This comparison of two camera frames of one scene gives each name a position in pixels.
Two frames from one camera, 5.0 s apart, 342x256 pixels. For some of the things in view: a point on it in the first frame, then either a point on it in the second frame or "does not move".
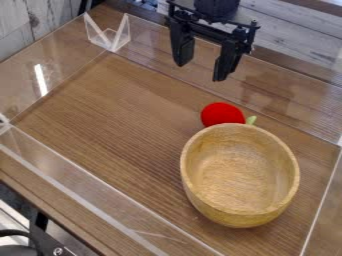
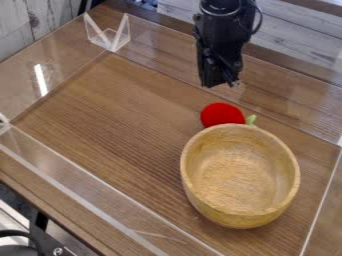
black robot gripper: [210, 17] to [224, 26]
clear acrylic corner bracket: [109, 39] does not move
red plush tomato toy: [224, 112] does not move
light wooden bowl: [240, 173] does not move
